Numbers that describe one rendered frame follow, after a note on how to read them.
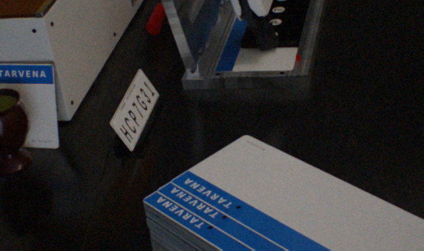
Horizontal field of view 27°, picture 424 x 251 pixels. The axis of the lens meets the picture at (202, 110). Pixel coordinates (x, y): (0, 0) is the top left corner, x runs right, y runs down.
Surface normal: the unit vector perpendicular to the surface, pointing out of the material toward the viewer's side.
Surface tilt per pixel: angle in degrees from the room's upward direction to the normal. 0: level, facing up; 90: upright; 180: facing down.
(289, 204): 0
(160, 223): 90
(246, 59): 0
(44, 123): 69
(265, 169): 0
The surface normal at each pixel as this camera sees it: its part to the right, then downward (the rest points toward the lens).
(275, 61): -0.15, -0.84
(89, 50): 0.97, -0.01
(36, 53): -0.21, 0.53
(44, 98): -0.31, 0.19
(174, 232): -0.75, 0.43
